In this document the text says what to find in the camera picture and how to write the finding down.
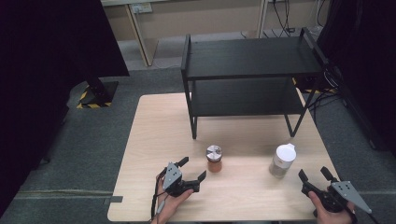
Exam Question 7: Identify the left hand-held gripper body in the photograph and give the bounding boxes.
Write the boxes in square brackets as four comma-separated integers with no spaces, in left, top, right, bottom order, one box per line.
[162,161,201,198]

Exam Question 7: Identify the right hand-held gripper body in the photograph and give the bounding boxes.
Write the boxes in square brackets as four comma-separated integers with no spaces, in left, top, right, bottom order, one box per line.
[301,180,374,215]

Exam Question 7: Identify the silver-lid jar of orange spice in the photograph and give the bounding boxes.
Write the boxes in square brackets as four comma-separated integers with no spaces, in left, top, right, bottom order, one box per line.
[205,144,223,174]

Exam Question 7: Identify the white-lid glass shaker jar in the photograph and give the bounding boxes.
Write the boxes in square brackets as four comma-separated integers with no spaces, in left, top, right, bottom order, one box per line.
[268,143,297,179]

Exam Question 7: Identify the black two-tier shelf rack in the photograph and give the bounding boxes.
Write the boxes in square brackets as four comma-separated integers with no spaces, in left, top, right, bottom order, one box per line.
[180,27,330,140]

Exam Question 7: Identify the person's left hand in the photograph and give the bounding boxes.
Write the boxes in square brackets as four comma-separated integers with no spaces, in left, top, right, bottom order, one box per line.
[151,175,194,224]

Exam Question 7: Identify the person's right hand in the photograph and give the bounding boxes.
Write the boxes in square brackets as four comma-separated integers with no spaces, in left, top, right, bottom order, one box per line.
[307,190,357,224]

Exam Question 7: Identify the dark floor tape strip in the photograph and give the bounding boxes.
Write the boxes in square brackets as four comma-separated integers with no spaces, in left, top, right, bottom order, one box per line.
[103,195,124,205]

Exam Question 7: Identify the black stand base striped tape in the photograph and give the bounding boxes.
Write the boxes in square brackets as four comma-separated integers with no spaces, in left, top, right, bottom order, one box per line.
[76,76,120,110]

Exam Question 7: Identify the black curtain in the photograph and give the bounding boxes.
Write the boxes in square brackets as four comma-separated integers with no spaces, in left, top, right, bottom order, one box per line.
[0,0,131,217]
[317,0,396,157]

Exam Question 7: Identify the beige office desk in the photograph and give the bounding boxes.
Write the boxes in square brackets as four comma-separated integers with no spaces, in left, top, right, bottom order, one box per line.
[101,0,328,67]

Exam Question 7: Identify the white power outlet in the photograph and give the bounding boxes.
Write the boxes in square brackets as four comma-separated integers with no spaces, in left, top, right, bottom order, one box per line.
[130,2,154,15]

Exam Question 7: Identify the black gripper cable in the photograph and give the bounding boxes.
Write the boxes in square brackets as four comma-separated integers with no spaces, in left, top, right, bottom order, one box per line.
[150,169,167,223]

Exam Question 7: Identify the black floor cables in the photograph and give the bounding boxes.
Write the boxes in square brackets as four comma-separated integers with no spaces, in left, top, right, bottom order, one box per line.
[306,66,345,117]

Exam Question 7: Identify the black hanging cables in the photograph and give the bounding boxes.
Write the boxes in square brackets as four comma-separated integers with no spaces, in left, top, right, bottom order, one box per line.
[271,0,297,38]

